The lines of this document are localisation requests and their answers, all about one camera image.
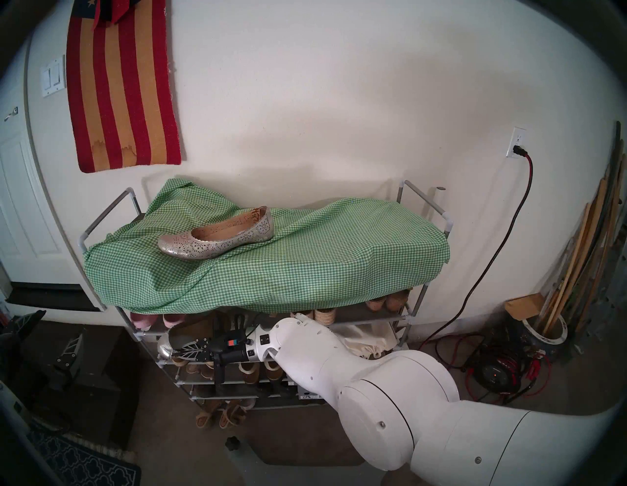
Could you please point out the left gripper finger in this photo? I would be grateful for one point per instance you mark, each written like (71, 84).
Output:
(22, 324)
(71, 352)

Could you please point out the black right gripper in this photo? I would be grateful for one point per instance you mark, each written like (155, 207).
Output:
(230, 349)

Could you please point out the silver perforated shoe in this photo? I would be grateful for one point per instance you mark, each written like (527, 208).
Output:
(166, 350)
(220, 245)

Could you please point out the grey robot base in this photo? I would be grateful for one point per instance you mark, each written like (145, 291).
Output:
(245, 465)

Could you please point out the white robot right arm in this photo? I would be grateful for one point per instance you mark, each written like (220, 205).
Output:
(392, 401)

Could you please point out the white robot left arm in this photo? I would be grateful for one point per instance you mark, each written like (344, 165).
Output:
(14, 421)

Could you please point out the tan suede shoe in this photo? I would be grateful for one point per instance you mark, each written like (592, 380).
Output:
(274, 372)
(251, 376)

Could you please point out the grey metal shoe rack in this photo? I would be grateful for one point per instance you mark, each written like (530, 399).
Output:
(362, 315)

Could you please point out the tan wedge shoe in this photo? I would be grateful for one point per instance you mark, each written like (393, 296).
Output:
(397, 301)
(375, 304)

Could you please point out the pink clog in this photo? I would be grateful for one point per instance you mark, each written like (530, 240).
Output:
(174, 321)
(144, 321)

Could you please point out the pink sandal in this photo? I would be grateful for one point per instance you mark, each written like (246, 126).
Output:
(248, 404)

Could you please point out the black base knob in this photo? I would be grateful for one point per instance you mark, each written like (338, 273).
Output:
(233, 444)

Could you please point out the white door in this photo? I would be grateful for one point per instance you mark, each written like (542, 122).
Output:
(24, 210)

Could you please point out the blue patterned floor rug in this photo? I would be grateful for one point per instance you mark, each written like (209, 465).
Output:
(88, 465)

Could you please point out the grey Vionic shoebox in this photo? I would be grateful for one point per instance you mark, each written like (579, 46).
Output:
(308, 396)

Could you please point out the green gingham cloth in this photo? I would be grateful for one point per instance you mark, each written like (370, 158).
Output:
(318, 255)

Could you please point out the white tube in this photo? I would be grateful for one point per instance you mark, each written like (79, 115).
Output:
(439, 201)

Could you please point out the brown cardboard piece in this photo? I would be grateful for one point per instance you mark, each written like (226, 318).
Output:
(524, 306)

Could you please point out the white blue bucket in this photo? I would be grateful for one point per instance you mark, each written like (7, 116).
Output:
(556, 335)

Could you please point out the light wooden slat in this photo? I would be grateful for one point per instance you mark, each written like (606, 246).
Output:
(595, 230)
(570, 262)

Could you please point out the dark long pole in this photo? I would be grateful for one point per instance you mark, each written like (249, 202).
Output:
(616, 161)

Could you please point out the white light switch plate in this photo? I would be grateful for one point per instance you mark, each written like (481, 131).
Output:
(53, 78)

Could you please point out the red yellow striped wall rug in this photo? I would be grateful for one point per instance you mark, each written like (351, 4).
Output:
(122, 88)

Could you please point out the white wall outlet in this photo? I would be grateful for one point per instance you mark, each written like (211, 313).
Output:
(518, 136)

